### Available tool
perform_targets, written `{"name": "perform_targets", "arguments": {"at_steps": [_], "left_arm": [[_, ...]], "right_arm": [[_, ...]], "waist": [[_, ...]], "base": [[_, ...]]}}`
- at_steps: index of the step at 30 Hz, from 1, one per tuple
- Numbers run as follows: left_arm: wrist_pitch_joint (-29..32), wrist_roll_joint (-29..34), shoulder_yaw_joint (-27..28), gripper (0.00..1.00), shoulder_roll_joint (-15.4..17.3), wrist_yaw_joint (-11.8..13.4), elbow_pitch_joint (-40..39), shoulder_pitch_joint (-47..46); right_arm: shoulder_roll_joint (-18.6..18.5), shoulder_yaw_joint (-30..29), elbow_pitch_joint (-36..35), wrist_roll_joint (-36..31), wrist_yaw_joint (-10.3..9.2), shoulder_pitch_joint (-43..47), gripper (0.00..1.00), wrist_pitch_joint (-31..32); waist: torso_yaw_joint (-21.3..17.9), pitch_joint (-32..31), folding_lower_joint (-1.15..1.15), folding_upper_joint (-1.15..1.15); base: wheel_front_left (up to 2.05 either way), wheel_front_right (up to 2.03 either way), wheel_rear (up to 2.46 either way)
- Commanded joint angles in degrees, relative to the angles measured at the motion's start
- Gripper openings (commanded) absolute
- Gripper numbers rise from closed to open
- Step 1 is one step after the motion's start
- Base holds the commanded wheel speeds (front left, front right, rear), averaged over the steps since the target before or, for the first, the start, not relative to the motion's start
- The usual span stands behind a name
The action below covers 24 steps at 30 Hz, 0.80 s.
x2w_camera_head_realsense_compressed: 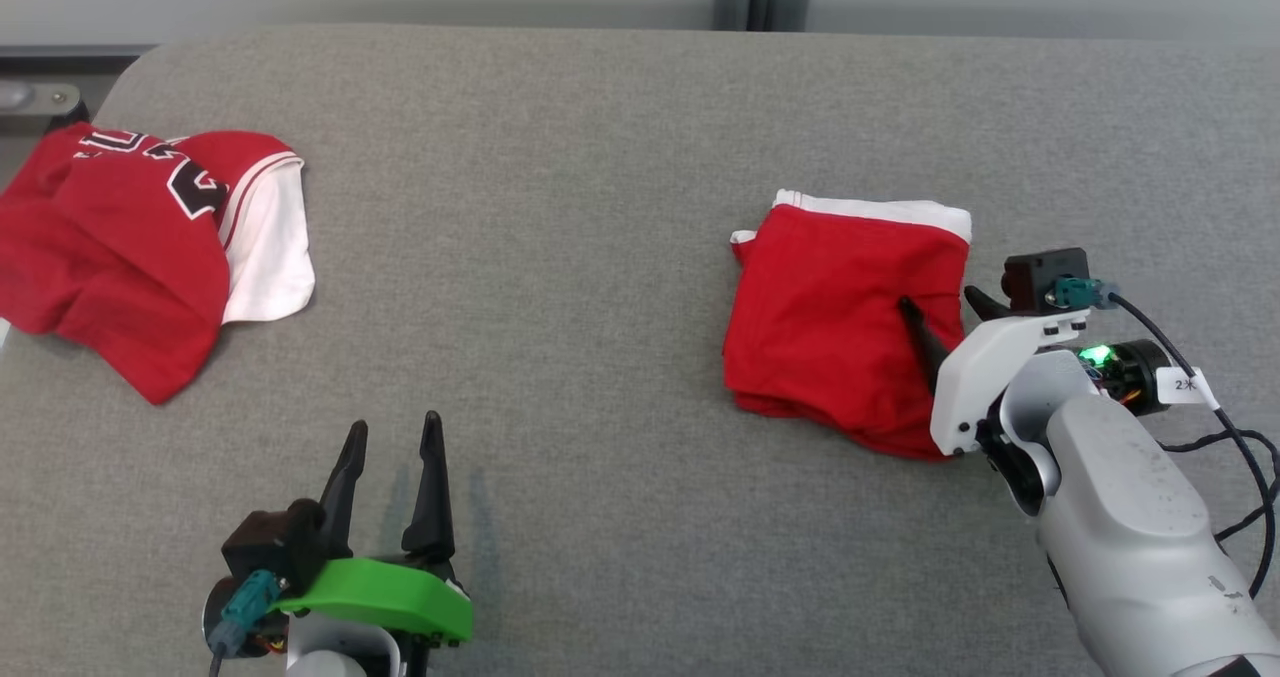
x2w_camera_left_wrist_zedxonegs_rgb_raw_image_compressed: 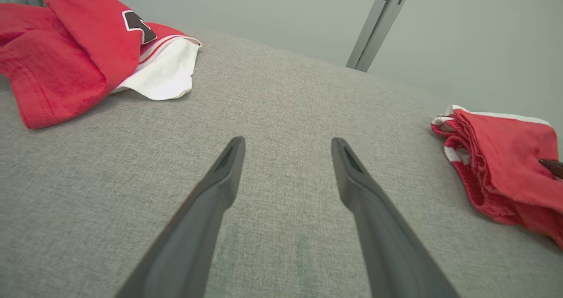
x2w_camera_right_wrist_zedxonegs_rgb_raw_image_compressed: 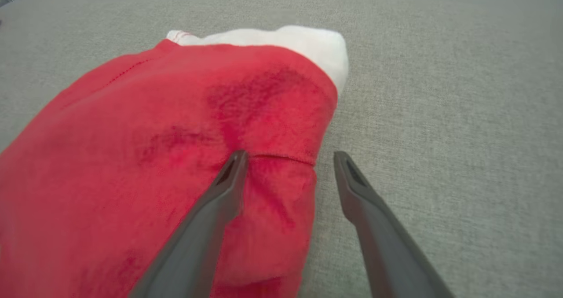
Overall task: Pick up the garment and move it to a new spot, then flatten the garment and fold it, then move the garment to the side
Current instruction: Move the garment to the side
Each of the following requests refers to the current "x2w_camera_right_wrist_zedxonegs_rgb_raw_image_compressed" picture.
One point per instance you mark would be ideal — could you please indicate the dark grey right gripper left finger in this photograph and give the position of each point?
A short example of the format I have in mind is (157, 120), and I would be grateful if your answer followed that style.
(206, 227)

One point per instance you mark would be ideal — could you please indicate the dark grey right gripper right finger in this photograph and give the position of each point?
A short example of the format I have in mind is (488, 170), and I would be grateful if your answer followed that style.
(387, 245)

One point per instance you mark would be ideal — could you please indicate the red and white garment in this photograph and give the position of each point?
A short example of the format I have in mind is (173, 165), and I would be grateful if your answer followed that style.
(132, 157)

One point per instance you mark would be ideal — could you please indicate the grey fabric sofa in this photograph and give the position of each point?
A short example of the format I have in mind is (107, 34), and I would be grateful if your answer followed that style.
(440, 113)

